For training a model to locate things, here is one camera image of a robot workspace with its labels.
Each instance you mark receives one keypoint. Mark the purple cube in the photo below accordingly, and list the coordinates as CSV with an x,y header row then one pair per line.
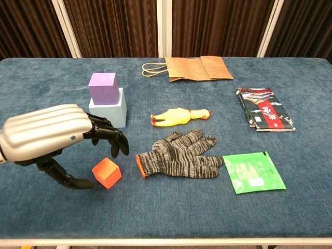
x,y
103,89

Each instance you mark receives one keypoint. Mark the brown paper bag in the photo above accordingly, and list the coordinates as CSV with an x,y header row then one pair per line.
x,y
189,68

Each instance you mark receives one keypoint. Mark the green foil packet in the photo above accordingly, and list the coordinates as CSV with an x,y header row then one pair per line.
x,y
251,172

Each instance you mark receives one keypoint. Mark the small orange yellow cube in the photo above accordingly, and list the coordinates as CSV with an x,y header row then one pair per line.
x,y
107,172

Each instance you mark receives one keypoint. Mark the white table frame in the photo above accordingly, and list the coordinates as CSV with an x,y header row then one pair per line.
x,y
166,241

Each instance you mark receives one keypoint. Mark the large light blue cube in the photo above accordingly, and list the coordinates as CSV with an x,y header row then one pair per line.
x,y
115,114

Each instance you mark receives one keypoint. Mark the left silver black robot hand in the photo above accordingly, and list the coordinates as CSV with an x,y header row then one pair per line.
x,y
44,129

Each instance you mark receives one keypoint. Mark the grey striped knit glove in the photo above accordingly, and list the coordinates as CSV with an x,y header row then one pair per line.
x,y
179,158

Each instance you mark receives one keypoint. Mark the blue carpet table cover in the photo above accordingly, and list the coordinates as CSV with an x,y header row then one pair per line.
x,y
181,212

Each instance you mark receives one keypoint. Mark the brown curtain divider panel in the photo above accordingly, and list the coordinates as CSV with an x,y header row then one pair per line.
x,y
218,26
28,26
114,26
303,26

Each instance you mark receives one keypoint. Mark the dark red printed box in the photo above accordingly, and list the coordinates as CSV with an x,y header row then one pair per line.
x,y
264,109

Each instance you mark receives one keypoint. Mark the yellow rubber chicken toy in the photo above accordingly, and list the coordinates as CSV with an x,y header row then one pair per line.
x,y
176,116

